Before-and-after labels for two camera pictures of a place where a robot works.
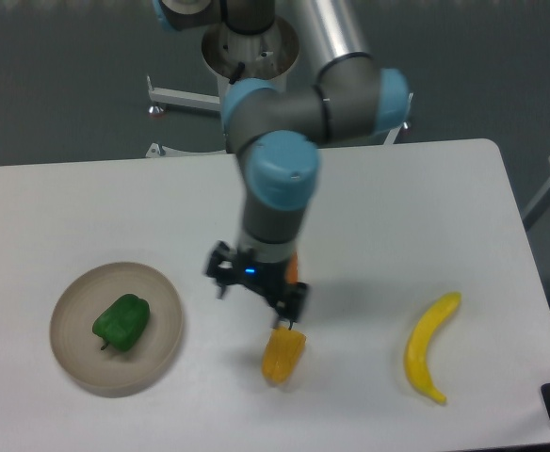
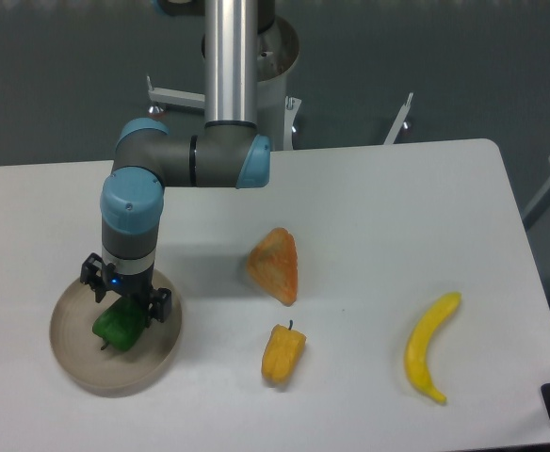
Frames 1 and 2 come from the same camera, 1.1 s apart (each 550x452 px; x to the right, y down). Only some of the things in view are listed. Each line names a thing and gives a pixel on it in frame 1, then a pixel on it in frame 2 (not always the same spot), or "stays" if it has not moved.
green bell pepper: (123, 324) stays
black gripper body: (228, 266) to (134, 286)
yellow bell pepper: (282, 355) stays
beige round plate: (77, 351) stays
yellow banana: (416, 355) stays
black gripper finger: (221, 287) to (100, 291)
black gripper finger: (293, 303) to (159, 304)
